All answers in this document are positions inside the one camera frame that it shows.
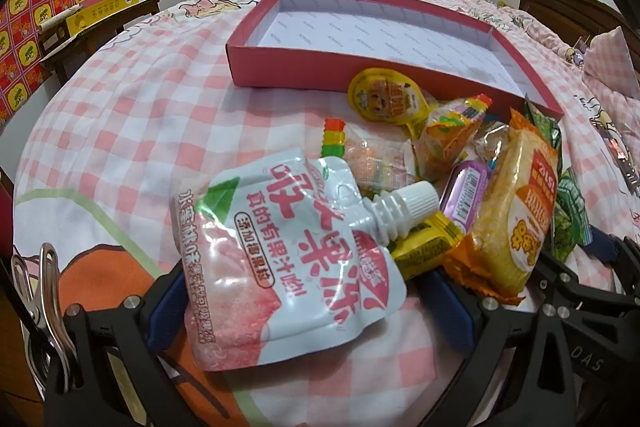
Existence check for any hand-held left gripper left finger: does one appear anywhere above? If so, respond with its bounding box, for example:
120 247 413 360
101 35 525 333
45 264 201 427

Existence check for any rolled paper tube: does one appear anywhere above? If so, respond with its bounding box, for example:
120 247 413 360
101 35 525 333
40 4 84 34

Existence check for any metal spring clip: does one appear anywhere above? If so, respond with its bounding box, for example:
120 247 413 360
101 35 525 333
10 243 77 383

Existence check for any yellow pudding cup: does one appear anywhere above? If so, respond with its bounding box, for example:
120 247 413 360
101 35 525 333
348 68 431 138

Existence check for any pink checked pillow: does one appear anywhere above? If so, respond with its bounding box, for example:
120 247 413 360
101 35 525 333
582 27 640 100

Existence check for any yellow cardboard box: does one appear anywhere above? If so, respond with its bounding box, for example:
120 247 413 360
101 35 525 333
65 0 139 38

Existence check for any clear rainbow-edged gummy packet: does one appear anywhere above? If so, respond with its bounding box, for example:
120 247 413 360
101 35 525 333
322 118 420 198

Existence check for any wooden headboard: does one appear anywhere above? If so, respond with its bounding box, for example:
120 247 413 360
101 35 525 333
519 0 622 54

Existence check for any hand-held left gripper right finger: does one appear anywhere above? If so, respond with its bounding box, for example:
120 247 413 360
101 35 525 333
429 271 591 427

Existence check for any wooden side table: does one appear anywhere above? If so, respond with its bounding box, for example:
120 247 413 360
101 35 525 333
39 0 163 88

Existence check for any purple tin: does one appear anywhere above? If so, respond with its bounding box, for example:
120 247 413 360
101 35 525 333
439 159 493 235

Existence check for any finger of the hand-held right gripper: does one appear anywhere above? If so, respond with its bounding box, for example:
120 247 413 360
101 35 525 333
590 232 640 293
532 252 640 333

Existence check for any orange noodle snack packet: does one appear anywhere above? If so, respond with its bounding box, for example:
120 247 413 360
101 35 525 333
442 107 560 306

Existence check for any pink jelly drink pouch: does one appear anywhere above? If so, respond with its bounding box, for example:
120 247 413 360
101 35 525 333
172 147 440 373

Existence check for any red cardboard box tray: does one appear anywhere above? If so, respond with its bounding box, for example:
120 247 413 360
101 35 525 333
226 0 565 118

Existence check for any pink checked printed bedsheet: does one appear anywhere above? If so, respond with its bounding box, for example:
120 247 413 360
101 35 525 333
12 0 640 427

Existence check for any orange burger gummy packet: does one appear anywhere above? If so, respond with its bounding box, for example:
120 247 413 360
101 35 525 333
414 94 494 182

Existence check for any yellow candy packet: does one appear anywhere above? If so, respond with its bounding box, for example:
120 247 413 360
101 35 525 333
389 211 465 282

